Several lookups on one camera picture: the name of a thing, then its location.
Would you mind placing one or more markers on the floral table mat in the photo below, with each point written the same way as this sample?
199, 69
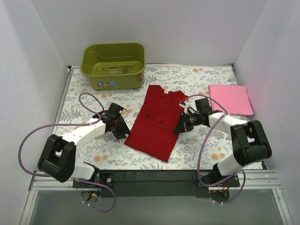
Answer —
105, 152

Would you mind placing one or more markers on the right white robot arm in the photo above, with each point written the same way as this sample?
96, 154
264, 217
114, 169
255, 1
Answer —
249, 141

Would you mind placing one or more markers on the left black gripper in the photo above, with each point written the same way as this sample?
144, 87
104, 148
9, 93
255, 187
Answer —
119, 129

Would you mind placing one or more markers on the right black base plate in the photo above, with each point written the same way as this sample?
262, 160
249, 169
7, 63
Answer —
207, 178

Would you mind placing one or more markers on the olive green plastic bin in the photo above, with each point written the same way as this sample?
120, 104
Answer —
117, 66

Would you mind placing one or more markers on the aluminium frame rail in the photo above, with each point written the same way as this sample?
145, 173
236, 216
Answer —
157, 197

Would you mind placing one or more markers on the red t shirt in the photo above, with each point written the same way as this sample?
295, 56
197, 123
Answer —
152, 131

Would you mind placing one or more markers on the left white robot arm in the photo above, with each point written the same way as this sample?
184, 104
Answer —
58, 156

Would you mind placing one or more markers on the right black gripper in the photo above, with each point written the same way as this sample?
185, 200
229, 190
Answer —
183, 123

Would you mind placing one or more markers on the folded pink t shirt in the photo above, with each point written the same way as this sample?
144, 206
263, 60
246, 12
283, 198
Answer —
234, 98

